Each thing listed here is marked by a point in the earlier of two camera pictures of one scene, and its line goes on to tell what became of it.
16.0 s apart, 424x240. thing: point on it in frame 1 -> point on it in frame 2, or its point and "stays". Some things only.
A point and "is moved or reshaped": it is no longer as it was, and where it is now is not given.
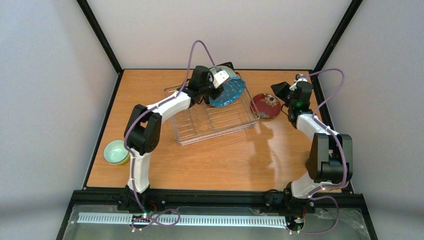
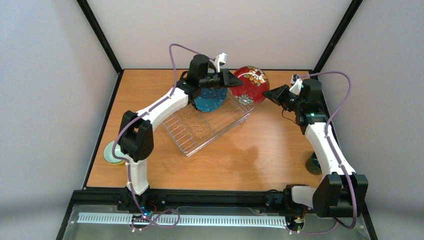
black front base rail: x=171 y=198 stays
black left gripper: x=214 y=88 -> x=220 y=79
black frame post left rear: x=100 y=35 stays
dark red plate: x=265 y=105 -> x=255 y=83
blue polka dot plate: x=234 y=88 is moved or reshaped
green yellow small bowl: x=115 y=153 stays
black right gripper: x=286 y=90 stays
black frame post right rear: x=346 y=18 stays
